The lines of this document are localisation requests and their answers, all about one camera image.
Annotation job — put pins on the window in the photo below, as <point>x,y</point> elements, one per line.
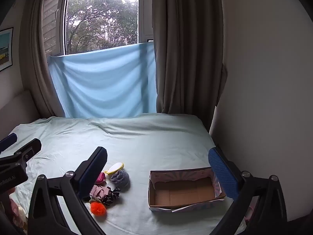
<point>102,17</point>

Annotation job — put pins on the pale pink cloth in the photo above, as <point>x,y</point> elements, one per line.
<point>97,193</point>

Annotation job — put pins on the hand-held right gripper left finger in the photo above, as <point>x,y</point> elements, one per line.
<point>94,173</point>

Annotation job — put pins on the small pink pouch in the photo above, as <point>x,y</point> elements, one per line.
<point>100,178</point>

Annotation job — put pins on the black striped scrunchie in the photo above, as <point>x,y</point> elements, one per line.
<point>111,196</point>

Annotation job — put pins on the orange pompom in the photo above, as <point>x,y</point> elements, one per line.
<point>98,208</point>

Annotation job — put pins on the beige curtain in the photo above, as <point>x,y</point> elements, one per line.
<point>36,53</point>
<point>185,53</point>

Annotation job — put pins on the light blue hanging cloth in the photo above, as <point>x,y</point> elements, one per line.
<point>102,83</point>

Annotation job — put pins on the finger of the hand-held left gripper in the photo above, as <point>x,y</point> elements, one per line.
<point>27,149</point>
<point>8,140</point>

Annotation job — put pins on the grey-blue fluffy scrunchie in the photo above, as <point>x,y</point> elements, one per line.
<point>121,179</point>

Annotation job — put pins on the cardboard box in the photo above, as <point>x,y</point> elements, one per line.
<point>183,193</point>

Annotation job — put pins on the person's left hand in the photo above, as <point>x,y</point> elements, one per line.
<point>14,206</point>

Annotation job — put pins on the beige headboard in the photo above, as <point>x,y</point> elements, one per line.
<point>17,107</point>

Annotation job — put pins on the round yellow-rimmed white pad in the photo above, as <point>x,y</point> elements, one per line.
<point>114,169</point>

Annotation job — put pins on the framed wall picture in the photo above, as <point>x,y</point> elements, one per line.
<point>5,49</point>

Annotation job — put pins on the pink fabric item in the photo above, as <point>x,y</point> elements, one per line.
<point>250,211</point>

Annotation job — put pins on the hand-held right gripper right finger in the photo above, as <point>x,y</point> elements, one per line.
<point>223,173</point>

